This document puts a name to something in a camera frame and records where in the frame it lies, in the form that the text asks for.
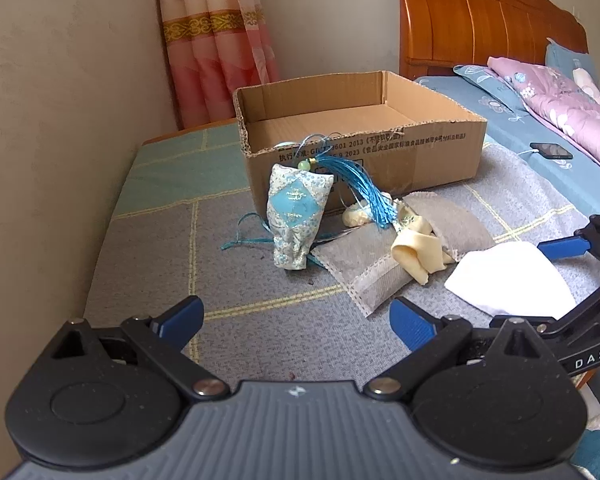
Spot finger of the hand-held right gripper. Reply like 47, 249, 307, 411
537, 215, 600, 263
490, 285, 600, 346

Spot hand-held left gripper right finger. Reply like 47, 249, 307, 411
365, 296, 556, 401

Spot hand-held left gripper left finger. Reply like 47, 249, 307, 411
52, 296, 231, 402

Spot grey fabric pouch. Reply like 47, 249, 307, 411
311, 225, 417, 318
404, 192, 497, 263

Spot cream crochet ring toy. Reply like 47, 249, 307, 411
342, 192, 398, 228

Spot blue floral tasselled sachet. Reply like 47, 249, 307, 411
220, 132, 403, 272

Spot brown cardboard box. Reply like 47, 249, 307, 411
232, 71, 488, 216

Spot blue floral bed sheet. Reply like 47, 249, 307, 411
414, 62, 600, 218

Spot black smartphone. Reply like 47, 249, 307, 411
530, 142, 574, 161

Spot pink floral quilt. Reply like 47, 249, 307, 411
487, 56, 600, 181

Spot small white pillow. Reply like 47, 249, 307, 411
572, 67, 600, 98

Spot blue pillow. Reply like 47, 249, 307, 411
545, 39, 593, 92

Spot wooden headboard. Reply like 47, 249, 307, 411
386, 0, 591, 81

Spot pink patterned curtain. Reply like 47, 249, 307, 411
152, 0, 281, 131

